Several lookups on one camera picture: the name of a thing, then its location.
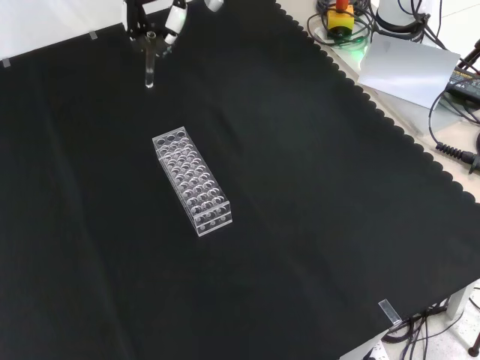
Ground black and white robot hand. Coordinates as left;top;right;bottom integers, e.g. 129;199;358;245
123;0;226;58

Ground clear glass test tube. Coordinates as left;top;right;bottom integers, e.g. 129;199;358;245
144;31;157;89

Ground clear plastic test tube rack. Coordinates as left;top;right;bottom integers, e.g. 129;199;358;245
151;126;234;238

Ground yellow stop button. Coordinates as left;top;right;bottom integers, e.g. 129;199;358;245
325;0;356;38

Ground black bench cloth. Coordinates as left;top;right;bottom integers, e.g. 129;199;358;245
0;0;480;360

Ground pale board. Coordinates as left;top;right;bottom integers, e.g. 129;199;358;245
357;34;462;110

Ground black power adapter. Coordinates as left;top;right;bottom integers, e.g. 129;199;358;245
445;68;480;100

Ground black tripod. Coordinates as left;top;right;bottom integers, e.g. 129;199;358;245
455;37;480;78

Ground black cable round stop button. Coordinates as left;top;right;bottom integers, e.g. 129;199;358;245
306;0;377;49

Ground black adapter cable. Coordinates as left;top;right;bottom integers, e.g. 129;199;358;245
427;88;480;150

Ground black ribbed connector cable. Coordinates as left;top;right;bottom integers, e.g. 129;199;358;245
436;141;480;175

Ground black cables under bench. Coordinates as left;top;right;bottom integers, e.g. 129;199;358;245
381;286;480;360

